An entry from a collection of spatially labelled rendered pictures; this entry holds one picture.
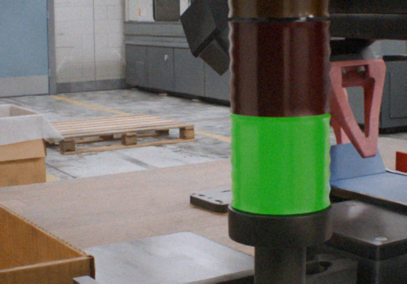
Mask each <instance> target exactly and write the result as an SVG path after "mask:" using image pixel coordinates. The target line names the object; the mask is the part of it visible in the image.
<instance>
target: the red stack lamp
mask: <svg viewBox="0 0 407 284"><path fill-rule="evenodd" d="M330 23H331V21H328V20H283V21H273V20H249V21H230V22H228V25H230V33H229V40H230V49H229V54H230V58H231V59H230V65H229V68H230V73H231V75H230V81H229V83H230V87H231V91H230V102H231V106H230V113H232V114H238V115H243V116H259V117H273V118H298V116H304V117H308V116H315V115H320V114H327V113H329V112H331V108H330V104H329V102H330V99H331V93H330V90H329V87H330V85H331V78H330V75H329V72H330V70H331V62H330V59H329V56H330V53H331V50H330V47H329V40H330V38H331V35H330V31H329V26H330Z"/></svg>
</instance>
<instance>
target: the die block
mask: <svg viewBox="0 0 407 284"><path fill-rule="evenodd" d="M318 254H333V255H341V256H343V257H346V258H349V259H352V260H355V261H358V263H357V284H407V254H404V255H398V256H395V257H390V258H388V259H385V260H380V261H376V260H373V259H369V258H367V257H363V256H361V255H358V254H355V253H352V252H351V253H350V252H346V251H344V250H340V249H338V248H335V247H332V246H329V245H325V244H323V243H321V244H318V245H315V255H318Z"/></svg>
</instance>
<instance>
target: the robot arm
mask: <svg viewBox="0 0 407 284"><path fill-rule="evenodd" d="M229 11H230V9H229V6H228V0H194V1H193V2H192V3H191V4H190V6H189V7H188V8H186V9H185V11H184V12H183V14H182V15H181V16H180V20H181V23H182V26H183V30H184V33H185V36H186V40H187V43H188V46H189V47H190V51H191V54H192V55H193V56H194V57H195V58H197V56H199V57H200V58H202V59H203V61H204V62H205V63H206V64H207V65H209V66H211V67H212V68H213V69H214V71H215V72H216V73H217V74H219V75H220V76H222V75H223V74H224V73H225V72H226V71H228V69H229V65H230V59H231V58H230V54H229V49H230V40H229V33H230V25H228V22H230V21H249V20H273V21H283V20H306V17H300V18H289V17H254V18H228V14H229ZM378 40H383V39H363V38H344V37H331V38H330V40H329V47H330V50H331V53H330V56H329V59H330V62H331V70H330V72H329V75H330V78H331V85H330V87H329V90H330V93H331V99H330V102H329V104H330V108H331V112H329V114H330V115H331V118H330V121H331V124H332V127H333V131H334V134H335V139H336V142H337V144H344V143H350V142H351V143H352V145H353V146H354V147H355V149H356V150H357V152H358V153H359V154H360V155H361V157H362V158H370V157H373V156H376V152H377V149H378V122H379V114H380V106H381V100H382V99H381V96H382V88H383V80H384V76H385V64H384V62H383V59H377V57H376V55H375V52H374V51H373V48H372V46H371V44H372V43H374V42H375V41H378ZM353 86H362V87H363V88H364V135H363V134H362V131H361V130H360V128H359V125H358V124H357V122H356V120H355V118H354V117H353V115H352V112H351V110H350V107H349V105H348V100H347V91H346V89H345V88H347V87H353ZM231 197H232V195H231V190H230V187H229V188H224V189H215V190H210V191H202V192H196V193H193V194H190V204H192V205H195V206H199V207H202V208H204V209H207V210H211V211H213V212H219V213H225V212H228V206H229V204H230V202H231Z"/></svg>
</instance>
